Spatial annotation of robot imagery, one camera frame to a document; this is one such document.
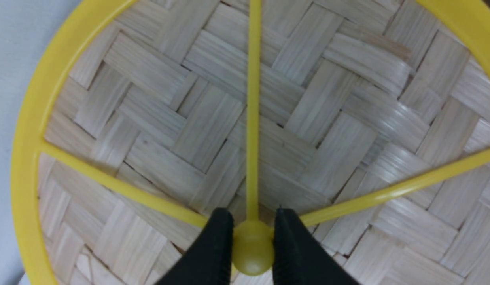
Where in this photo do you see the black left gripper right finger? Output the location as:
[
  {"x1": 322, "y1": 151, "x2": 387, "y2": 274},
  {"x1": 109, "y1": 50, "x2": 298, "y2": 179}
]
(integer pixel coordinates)
[{"x1": 272, "y1": 209, "x2": 358, "y2": 285}]

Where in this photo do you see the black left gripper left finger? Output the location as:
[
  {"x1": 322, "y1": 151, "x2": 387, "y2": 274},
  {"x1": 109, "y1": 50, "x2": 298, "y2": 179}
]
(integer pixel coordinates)
[{"x1": 156, "y1": 209, "x2": 234, "y2": 285}]

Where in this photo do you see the yellow rimmed woven steamer lid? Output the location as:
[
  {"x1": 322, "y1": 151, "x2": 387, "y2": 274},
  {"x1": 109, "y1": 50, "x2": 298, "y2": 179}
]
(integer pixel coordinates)
[{"x1": 11, "y1": 0, "x2": 490, "y2": 285}]

